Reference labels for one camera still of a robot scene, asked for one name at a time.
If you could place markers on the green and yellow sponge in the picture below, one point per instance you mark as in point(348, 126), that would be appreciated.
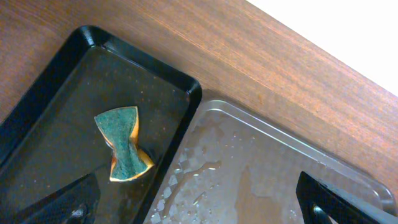
point(120, 129)

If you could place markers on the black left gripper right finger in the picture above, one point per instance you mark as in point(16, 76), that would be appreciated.
point(324, 203)

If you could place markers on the brown large tray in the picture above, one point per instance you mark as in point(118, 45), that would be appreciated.
point(232, 167)

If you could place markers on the black small tray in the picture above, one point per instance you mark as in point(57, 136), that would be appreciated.
point(50, 139)

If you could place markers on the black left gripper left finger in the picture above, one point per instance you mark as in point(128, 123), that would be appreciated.
point(75, 203)

